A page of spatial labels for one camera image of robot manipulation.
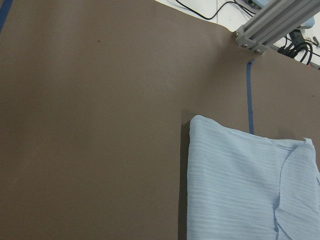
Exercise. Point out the light blue button-up shirt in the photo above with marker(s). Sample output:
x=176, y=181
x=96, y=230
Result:
x=246, y=187

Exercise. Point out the aluminium frame post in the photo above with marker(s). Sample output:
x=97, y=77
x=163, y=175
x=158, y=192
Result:
x=275, y=20

